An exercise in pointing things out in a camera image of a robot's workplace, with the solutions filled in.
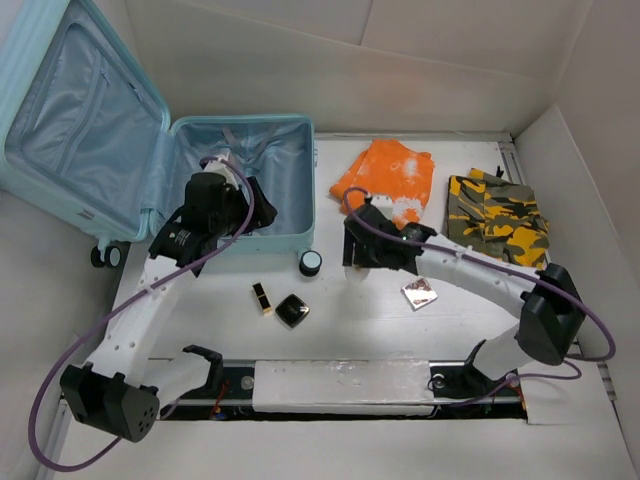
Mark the black square compact case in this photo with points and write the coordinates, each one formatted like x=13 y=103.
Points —
x=292 y=311

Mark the black and gold lipstick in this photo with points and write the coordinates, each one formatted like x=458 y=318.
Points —
x=262 y=298

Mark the black base rail with white cover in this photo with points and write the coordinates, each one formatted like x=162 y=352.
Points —
x=397 y=387

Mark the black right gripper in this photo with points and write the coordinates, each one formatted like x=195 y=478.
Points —
x=360 y=257

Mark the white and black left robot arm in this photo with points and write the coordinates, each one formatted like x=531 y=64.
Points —
x=114 y=390

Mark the light blue hard-shell suitcase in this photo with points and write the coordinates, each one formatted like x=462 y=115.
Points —
x=87 y=137

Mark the small copper patterned packet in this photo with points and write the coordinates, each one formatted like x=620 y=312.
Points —
x=419 y=293

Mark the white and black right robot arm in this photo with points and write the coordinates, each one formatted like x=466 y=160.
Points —
x=545 y=303

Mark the orange and white tie-dye cloth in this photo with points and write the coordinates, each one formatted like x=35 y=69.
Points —
x=387 y=167

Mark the yellow camouflage cloth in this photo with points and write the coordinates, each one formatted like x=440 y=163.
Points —
x=497 y=218

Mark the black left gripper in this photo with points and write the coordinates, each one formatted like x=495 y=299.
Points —
x=262 y=213

